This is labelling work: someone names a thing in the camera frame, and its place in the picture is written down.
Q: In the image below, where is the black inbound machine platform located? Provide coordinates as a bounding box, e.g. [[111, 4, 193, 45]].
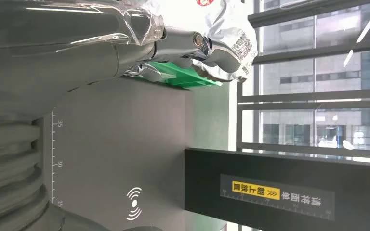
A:
[[43, 76, 192, 231]]

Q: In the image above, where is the white package with red print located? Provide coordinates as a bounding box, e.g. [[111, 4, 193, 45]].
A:
[[146, 0, 258, 83]]

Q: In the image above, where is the green plastic crate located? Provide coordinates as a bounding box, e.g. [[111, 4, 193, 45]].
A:
[[147, 61, 223, 90]]

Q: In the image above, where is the dark metal window frame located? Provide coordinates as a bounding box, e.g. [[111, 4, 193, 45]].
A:
[[236, 0, 370, 162]]

